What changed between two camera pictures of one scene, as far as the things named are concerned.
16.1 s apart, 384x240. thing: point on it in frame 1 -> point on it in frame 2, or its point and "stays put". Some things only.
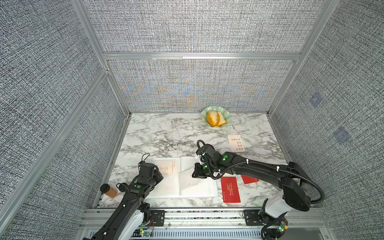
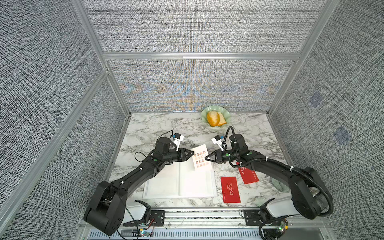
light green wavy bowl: (216, 116) stays put
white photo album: (178, 181) stays put
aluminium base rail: (303, 224) stays put
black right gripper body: (204, 170) -> (222, 157)
